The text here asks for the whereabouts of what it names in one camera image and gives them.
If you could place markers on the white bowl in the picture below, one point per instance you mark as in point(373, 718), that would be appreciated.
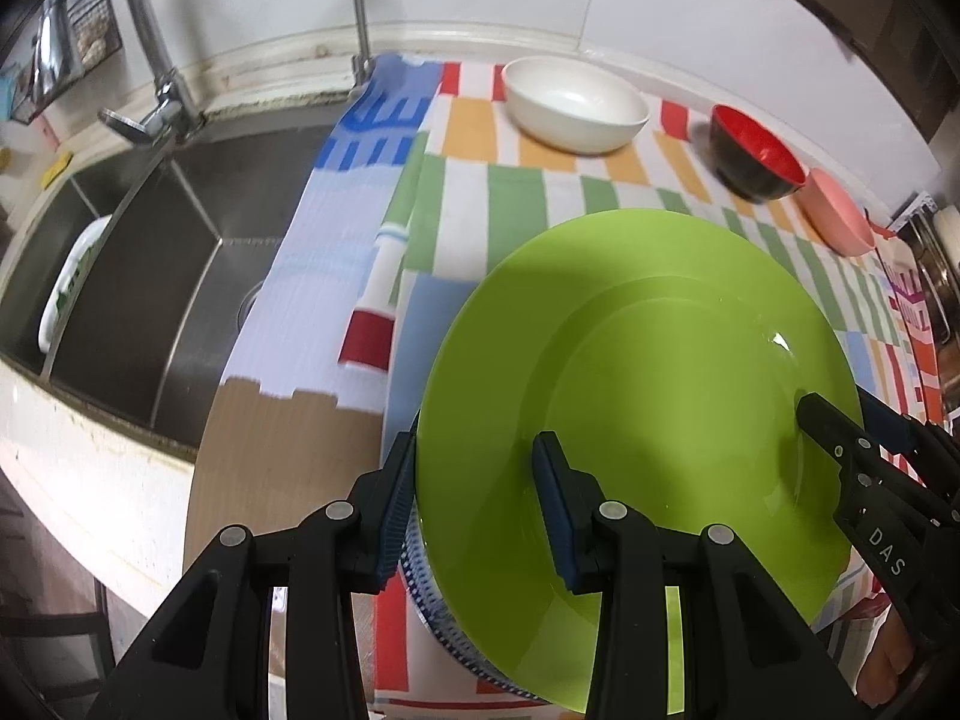
point(574, 109)

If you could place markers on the white plastic tub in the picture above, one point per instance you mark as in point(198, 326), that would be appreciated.
point(71, 277)

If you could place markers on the blue and tan printed towel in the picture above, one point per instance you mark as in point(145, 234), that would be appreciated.
point(322, 277)

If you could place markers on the thin gooseneck faucet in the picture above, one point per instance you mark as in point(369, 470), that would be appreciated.
point(360, 15)

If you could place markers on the yellow sponge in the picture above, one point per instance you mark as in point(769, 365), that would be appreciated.
point(56, 169)

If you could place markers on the red and black bowl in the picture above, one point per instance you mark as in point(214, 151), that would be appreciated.
point(754, 154)

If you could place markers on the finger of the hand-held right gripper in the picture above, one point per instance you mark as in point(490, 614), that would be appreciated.
point(889, 427)
point(825, 420)

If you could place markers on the colourful striped tablecloth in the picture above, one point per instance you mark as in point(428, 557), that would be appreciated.
point(465, 202)

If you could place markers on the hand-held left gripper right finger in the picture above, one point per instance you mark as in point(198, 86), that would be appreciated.
point(551, 510)

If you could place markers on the person's right hand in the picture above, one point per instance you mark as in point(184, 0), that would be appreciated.
point(885, 660)

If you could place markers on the large chrome faucet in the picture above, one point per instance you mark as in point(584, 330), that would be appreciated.
point(154, 67)

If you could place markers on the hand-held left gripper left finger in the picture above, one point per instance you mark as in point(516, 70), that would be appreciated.
point(397, 510)

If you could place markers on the pink bowl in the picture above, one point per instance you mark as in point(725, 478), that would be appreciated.
point(836, 214)

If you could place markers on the green plate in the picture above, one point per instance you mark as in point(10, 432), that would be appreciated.
point(637, 405)

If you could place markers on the metal dish rack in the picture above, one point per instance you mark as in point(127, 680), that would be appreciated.
point(937, 270)

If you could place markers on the stainless steel sink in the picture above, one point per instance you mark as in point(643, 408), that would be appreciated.
point(165, 277)

